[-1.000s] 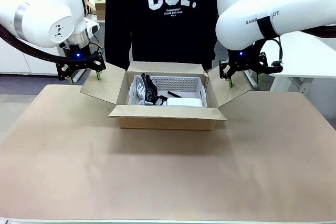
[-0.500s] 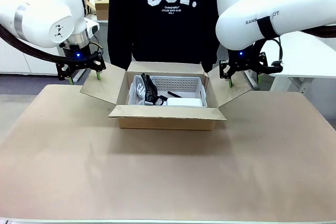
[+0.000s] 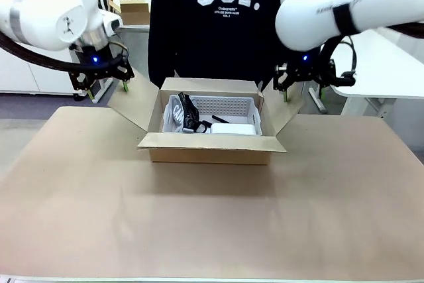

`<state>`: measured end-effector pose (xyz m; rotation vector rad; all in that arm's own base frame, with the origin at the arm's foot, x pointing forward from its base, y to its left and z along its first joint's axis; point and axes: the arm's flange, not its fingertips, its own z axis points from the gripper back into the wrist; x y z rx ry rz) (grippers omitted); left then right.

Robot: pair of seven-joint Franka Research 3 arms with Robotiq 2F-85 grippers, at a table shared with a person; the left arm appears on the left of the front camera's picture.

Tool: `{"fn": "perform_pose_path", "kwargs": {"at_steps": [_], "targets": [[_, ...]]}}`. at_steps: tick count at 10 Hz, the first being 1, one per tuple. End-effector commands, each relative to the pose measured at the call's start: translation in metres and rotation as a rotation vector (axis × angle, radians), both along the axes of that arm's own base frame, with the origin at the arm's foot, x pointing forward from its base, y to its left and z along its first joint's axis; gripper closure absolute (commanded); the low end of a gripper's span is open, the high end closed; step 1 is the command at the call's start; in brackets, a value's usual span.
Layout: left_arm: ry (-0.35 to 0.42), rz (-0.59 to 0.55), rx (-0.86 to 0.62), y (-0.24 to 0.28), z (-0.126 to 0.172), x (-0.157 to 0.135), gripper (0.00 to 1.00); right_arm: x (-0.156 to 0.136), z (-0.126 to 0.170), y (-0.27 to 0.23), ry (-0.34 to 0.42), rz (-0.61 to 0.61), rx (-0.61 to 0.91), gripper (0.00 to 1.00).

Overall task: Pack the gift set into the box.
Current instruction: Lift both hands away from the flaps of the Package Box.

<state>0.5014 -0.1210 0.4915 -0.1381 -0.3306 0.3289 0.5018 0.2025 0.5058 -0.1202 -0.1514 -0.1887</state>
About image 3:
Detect black strap on arm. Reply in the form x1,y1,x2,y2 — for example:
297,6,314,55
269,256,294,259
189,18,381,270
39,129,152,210
332,3,361,36

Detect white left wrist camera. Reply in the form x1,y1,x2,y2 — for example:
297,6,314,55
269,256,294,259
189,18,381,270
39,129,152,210
101,11,124,34

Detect white table with metal legs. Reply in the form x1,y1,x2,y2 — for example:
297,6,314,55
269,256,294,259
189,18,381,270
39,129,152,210
95,23,151,99

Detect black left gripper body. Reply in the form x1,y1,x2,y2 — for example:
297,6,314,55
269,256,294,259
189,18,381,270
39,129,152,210
77,42,115,82

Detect brown cardboard packing box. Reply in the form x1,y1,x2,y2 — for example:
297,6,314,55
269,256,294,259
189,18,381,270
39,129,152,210
107,73,306,166

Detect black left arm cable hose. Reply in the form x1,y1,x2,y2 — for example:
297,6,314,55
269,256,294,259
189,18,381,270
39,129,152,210
0,32,130,74

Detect white table with curved edge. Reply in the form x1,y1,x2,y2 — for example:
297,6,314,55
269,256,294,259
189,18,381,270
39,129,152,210
307,27,424,121

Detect person in dark hoodie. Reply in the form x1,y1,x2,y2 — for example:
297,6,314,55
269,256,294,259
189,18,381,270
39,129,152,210
147,0,293,91

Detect black coiled cable device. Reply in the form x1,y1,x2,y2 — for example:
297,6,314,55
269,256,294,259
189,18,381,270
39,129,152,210
178,91,213,134

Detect white cabinet with wooden top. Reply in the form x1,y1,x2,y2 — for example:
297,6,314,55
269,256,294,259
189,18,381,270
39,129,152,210
0,45,76,95

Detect small white rectangular box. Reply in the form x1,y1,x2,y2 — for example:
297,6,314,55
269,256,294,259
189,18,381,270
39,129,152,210
210,123,257,136

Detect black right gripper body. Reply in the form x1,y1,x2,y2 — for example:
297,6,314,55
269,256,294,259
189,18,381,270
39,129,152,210
290,47,327,80

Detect small open cardboard box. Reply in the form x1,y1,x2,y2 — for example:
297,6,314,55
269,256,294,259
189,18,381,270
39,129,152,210
119,0,151,26

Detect thin black stick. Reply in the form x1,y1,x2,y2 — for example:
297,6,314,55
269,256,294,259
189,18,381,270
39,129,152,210
211,114,233,125

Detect grey pouch with white letters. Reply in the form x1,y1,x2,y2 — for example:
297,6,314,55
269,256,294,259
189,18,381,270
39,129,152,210
164,101,187,132

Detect white perforated plastic basket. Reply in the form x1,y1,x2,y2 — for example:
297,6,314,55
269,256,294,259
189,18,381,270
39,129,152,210
161,93,264,137

